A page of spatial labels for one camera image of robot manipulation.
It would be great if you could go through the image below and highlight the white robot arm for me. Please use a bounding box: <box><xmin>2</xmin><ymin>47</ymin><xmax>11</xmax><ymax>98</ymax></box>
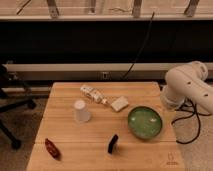
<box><xmin>160</xmin><ymin>61</ymin><xmax>213</xmax><ymax>114</ymax></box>

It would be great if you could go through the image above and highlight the black cable on floor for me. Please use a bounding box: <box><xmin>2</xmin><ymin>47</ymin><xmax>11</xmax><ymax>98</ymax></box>
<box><xmin>171</xmin><ymin>98</ymin><xmax>212</xmax><ymax>145</ymax></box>

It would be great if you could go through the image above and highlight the white tube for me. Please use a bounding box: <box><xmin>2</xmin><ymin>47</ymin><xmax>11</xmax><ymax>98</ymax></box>
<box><xmin>80</xmin><ymin>85</ymin><xmax>108</xmax><ymax>105</ymax></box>

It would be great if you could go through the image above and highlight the beige sponge block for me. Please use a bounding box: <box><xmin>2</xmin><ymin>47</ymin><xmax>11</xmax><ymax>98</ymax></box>
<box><xmin>111</xmin><ymin>96</ymin><xmax>129</xmax><ymax>112</ymax></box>

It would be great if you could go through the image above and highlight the white ceramic cup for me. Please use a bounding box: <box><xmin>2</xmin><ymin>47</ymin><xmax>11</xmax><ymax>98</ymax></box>
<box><xmin>74</xmin><ymin>99</ymin><xmax>91</xmax><ymax>122</ymax></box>

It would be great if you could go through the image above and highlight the red brown pepper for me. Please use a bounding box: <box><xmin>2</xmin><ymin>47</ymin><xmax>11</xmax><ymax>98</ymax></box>
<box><xmin>45</xmin><ymin>138</ymin><xmax>60</xmax><ymax>159</ymax></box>

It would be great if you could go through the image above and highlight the green bowl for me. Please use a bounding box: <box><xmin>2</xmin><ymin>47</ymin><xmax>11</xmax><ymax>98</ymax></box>
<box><xmin>128</xmin><ymin>106</ymin><xmax>163</xmax><ymax>140</ymax></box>

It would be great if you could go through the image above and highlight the black office chair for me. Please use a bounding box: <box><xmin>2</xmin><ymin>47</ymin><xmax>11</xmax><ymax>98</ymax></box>
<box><xmin>0</xmin><ymin>64</ymin><xmax>36</xmax><ymax>150</ymax></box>

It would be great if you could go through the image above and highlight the black hanging cable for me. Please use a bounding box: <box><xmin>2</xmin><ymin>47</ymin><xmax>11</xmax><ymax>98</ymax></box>
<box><xmin>120</xmin><ymin>11</ymin><xmax>156</xmax><ymax>81</ymax></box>

